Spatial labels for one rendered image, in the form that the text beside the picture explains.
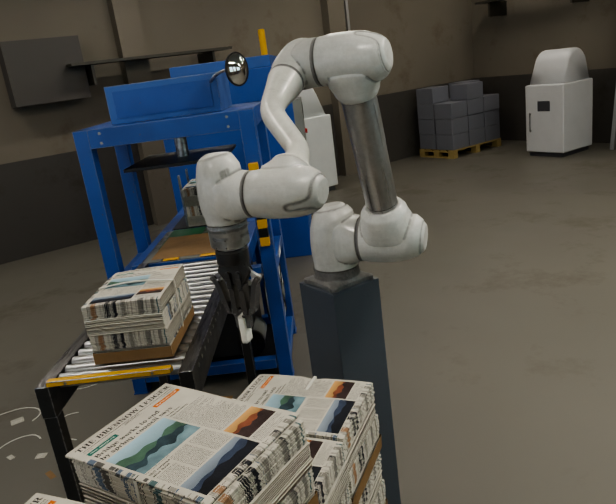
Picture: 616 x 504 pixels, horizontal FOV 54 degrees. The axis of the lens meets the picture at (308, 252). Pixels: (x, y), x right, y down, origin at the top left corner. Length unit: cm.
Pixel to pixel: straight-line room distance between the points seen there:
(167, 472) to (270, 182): 58
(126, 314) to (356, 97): 111
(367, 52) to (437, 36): 944
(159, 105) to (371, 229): 178
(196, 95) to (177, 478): 248
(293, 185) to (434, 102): 899
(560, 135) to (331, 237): 758
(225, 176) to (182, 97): 209
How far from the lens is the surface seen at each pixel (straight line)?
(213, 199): 131
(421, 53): 1078
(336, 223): 198
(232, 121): 322
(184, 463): 120
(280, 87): 162
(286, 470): 124
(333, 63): 166
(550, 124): 945
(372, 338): 216
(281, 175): 124
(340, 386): 181
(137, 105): 342
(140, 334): 222
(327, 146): 843
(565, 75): 939
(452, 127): 994
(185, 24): 837
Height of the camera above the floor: 173
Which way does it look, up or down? 17 degrees down
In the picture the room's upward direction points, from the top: 8 degrees counter-clockwise
